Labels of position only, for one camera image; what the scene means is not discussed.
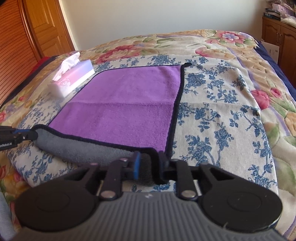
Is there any blue floral white cloth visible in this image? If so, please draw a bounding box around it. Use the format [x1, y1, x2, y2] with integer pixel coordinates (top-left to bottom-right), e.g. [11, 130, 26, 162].
[4, 56, 278, 193]

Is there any wooden sideboard cabinet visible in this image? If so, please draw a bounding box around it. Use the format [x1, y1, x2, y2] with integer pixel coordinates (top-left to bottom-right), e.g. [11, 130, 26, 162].
[261, 16, 296, 83]

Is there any wooden door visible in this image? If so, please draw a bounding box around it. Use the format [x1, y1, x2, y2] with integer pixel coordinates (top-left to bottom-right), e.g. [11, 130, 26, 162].
[1, 1, 74, 103]

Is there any clutter pile on cabinet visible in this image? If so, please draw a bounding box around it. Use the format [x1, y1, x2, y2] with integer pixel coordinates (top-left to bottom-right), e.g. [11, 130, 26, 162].
[263, 0, 295, 27]

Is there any pink white tissue pack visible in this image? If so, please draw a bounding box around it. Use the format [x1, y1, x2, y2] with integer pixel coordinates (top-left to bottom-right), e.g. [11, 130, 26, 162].
[48, 52, 95, 98]

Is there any white paper box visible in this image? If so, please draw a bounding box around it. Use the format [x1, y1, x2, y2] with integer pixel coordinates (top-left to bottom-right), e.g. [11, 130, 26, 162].
[261, 41, 280, 64]

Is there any floral beige bed blanket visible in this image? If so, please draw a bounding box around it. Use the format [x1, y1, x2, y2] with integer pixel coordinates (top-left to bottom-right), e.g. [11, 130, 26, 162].
[1, 30, 295, 240]

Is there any dark blue bed sheet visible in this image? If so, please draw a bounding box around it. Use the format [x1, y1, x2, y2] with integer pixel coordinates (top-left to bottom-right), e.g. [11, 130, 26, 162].
[255, 41, 295, 97]

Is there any purple and grey towel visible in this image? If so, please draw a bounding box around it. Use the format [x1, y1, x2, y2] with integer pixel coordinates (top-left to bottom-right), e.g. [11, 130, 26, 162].
[33, 63, 189, 186]

